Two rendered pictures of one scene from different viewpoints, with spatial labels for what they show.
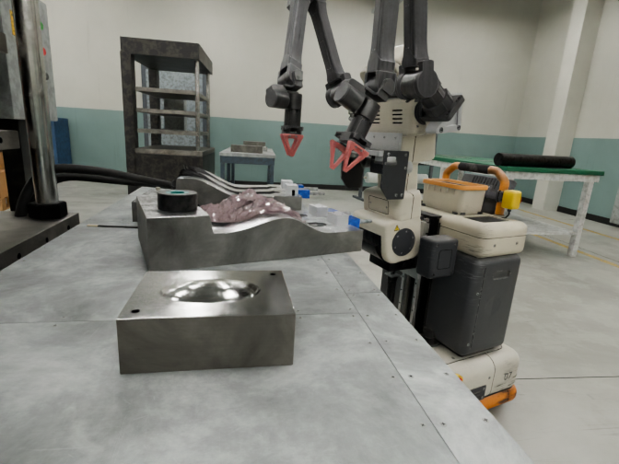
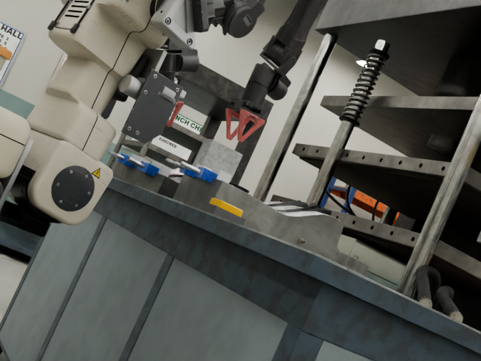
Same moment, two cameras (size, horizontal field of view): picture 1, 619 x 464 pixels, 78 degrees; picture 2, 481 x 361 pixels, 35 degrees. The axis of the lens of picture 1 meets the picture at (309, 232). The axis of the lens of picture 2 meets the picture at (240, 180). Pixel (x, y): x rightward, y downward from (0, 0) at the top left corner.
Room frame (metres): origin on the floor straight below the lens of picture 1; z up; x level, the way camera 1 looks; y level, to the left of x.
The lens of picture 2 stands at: (3.25, -0.32, 0.75)
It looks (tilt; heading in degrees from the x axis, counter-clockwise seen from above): 5 degrees up; 166
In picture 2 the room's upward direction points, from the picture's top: 24 degrees clockwise
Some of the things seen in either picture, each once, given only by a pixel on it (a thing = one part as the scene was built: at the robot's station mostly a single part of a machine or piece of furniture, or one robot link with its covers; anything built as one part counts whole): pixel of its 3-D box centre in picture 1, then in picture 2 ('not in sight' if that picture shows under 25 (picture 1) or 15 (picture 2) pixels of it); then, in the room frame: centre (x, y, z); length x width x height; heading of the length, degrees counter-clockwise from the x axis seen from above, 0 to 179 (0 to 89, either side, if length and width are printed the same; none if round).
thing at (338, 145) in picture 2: not in sight; (318, 190); (0.40, 0.68, 1.10); 0.05 x 0.05 x 1.30
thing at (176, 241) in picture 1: (251, 223); (199, 195); (0.92, 0.15, 0.85); 0.50 x 0.26 x 0.11; 119
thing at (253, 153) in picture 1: (249, 173); not in sight; (5.78, 0.96, 0.46); 1.90 x 0.70 x 0.92; 8
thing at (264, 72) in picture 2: (292, 101); (263, 77); (1.34, 0.09, 1.18); 0.07 x 0.06 x 0.07; 134
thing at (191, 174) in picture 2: (305, 192); (187, 169); (1.25, 0.02, 0.89); 0.13 x 0.05 x 0.05; 102
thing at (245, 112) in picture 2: (290, 142); (245, 124); (1.37, 0.09, 1.05); 0.07 x 0.07 x 0.09; 12
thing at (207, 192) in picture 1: (221, 194); (275, 220); (1.25, 0.30, 0.87); 0.50 x 0.26 x 0.14; 101
